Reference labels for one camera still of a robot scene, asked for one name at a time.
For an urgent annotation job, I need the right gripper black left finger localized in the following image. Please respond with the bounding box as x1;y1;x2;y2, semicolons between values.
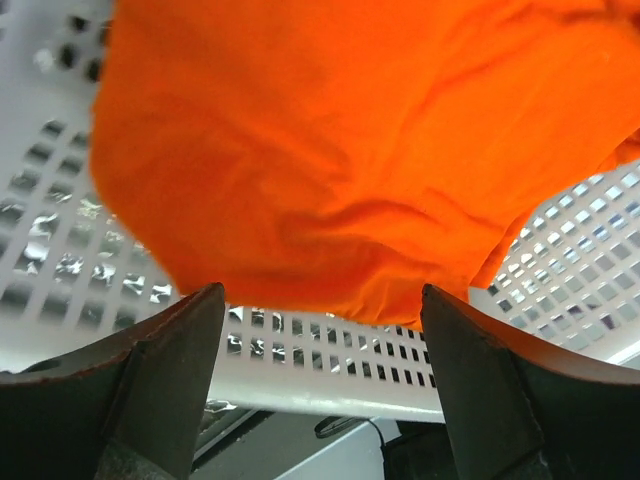
1;283;225;479

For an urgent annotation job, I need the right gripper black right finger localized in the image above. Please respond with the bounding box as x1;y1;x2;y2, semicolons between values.
421;285;639;479

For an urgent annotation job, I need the orange t shirt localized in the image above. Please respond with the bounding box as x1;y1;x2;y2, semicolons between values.
90;1;639;329

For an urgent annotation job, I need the white perforated plastic basket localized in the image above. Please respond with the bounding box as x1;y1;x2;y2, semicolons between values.
1;1;639;422

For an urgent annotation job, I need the black cable under basket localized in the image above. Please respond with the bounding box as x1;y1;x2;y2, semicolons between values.
313;415;401;451

